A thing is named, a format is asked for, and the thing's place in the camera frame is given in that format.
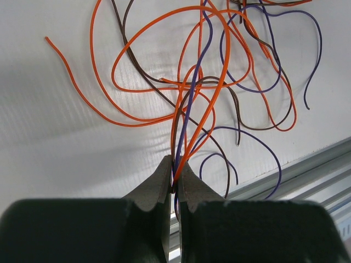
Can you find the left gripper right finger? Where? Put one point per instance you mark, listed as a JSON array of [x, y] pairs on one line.
[[213, 229]]

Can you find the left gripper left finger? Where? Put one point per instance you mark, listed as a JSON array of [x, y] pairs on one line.
[[134, 228]]

